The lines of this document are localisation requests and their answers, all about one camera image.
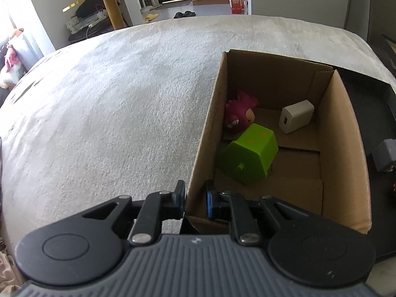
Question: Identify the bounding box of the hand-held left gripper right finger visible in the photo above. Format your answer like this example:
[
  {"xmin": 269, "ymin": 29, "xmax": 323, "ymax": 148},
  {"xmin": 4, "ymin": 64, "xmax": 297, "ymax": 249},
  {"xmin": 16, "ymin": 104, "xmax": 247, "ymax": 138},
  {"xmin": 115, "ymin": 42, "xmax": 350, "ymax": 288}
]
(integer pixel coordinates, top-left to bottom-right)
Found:
[{"xmin": 205, "ymin": 181, "xmax": 321, "ymax": 247}]

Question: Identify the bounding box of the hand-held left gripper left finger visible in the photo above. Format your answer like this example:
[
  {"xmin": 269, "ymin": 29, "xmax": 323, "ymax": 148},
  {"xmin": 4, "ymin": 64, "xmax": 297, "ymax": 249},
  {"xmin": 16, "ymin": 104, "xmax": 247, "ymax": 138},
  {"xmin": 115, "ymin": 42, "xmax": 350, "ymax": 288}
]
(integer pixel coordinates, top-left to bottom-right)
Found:
[{"xmin": 82, "ymin": 180, "xmax": 187, "ymax": 247}]

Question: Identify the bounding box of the green block toy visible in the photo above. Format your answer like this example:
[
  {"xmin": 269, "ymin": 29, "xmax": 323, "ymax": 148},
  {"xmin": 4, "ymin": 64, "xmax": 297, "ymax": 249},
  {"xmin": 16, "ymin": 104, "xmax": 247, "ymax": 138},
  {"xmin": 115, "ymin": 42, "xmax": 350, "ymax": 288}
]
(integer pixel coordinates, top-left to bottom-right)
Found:
[{"xmin": 217, "ymin": 123, "xmax": 279, "ymax": 185}]

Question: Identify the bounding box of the pink spiky toy figure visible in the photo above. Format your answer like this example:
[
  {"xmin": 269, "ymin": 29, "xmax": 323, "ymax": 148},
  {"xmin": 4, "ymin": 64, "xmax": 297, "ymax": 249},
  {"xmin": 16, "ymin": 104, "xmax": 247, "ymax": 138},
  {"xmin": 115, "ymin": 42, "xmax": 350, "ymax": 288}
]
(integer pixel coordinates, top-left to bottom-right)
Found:
[{"xmin": 225, "ymin": 91, "xmax": 259, "ymax": 130}]

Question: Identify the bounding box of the white charger plug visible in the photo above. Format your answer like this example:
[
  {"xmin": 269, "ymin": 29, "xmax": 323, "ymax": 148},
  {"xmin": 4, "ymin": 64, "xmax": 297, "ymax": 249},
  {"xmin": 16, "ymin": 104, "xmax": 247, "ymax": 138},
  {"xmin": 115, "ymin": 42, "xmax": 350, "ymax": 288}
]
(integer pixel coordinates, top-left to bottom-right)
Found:
[{"xmin": 278, "ymin": 99, "xmax": 315, "ymax": 134}]

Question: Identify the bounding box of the brown cardboard box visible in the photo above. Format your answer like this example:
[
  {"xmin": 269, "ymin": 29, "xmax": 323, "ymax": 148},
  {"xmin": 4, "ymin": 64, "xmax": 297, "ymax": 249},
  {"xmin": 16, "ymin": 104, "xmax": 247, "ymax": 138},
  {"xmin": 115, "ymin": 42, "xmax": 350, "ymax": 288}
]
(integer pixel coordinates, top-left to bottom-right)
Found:
[{"xmin": 186, "ymin": 49, "xmax": 372, "ymax": 235}]

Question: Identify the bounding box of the black shallow tray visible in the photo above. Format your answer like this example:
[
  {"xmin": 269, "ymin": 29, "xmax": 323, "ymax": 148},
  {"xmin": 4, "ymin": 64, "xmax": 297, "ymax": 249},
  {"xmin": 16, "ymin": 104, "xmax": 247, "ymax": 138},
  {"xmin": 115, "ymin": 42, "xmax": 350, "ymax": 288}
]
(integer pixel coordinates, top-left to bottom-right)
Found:
[{"xmin": 336, "ymin": 66, "xmax": 396, "ymax": 263}]

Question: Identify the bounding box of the grey block toy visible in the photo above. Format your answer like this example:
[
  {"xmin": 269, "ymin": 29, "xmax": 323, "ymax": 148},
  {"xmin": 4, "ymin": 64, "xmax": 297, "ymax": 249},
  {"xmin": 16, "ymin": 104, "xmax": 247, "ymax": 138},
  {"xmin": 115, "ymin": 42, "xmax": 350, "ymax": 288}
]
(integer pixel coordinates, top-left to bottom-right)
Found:
[{"xmin": 371, "ymin": 139, "xmax": 396, "ymax": 173}]

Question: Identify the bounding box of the pink cloth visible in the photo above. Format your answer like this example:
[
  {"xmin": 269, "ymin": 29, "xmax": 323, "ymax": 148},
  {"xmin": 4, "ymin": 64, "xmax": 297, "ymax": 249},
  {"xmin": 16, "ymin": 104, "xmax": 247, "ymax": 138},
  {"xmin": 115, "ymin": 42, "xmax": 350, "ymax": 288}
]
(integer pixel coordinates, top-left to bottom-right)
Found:
[{"xmin": 0, "ymin": 238, "xmax": 22, "ymax": 294}]

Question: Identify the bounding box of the orange cardboard box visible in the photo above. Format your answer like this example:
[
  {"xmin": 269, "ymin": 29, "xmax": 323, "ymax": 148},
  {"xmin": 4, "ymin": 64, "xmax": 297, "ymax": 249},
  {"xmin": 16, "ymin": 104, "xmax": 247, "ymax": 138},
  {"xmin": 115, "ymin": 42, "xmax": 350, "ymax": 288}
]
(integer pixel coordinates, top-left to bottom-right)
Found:
[{"xmin": 228, "ymin": 0, "xmax": 245, "ymax": 14}]

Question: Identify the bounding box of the white power strip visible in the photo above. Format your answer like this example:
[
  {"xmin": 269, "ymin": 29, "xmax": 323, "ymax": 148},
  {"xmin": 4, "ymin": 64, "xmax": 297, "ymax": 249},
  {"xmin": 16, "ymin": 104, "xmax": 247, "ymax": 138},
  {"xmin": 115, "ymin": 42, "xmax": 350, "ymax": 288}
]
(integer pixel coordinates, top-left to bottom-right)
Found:
[{"xmin": 66, "ymin": 9, "xmax": 109, "ymax": 33}]

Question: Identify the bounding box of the pink plush toy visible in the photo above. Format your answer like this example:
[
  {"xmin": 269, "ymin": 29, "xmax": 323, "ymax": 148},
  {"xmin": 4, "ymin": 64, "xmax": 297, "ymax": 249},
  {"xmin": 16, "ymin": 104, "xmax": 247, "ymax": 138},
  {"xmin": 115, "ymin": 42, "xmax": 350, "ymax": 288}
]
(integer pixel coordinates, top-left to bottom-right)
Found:
[{"xmin": 0, "ymin": 28, "xmax": 25, "ymax": 89}]

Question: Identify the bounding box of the grey board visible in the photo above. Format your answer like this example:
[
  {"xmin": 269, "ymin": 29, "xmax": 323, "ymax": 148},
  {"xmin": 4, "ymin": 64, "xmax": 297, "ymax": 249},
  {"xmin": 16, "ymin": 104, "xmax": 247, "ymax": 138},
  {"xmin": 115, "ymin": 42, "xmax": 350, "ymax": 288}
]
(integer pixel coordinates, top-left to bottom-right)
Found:
[{"xmin": 343, "ymin": 0, "xmax": 372, "ymax": 41}]

